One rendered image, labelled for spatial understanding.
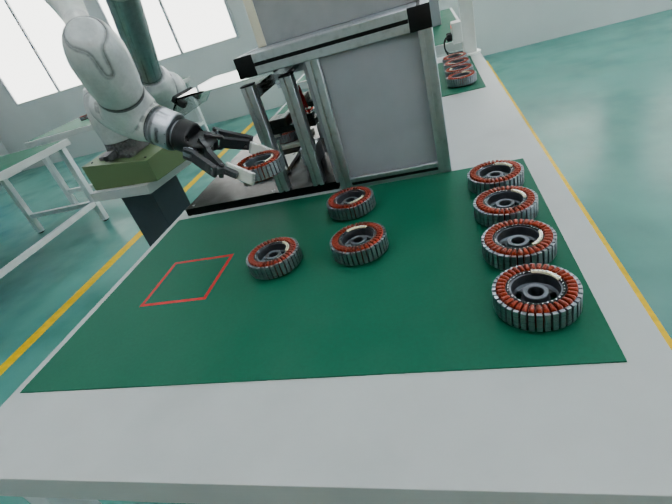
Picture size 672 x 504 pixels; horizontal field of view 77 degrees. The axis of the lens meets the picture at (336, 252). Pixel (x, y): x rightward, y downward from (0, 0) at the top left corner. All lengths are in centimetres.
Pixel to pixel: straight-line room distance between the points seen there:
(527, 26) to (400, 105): 512
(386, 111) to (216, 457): 79
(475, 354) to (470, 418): 9
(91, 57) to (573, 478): 96
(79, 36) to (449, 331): 82
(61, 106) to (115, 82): 718
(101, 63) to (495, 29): 541
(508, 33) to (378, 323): 558
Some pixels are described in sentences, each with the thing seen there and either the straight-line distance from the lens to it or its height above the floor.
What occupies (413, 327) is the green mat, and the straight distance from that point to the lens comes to 64.
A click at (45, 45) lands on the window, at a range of 795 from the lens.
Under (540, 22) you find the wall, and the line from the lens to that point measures 613.
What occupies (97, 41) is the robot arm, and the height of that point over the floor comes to 122.
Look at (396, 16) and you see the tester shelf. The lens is 99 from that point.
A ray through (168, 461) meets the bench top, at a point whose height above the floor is 75.
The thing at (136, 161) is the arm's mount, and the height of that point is 84.
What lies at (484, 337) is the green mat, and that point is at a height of 75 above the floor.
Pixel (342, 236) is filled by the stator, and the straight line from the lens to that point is 84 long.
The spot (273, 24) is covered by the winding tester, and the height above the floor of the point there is 115.
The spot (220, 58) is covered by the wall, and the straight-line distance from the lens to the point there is 656.
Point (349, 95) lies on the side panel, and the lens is 104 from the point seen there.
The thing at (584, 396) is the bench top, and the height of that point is 75.
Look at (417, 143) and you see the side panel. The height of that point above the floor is 83.
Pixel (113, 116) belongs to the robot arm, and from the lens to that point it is 108.
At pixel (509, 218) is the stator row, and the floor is 78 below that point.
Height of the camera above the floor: 119
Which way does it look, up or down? 31 degrees down
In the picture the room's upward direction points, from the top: 18 degrees counter-clockwise
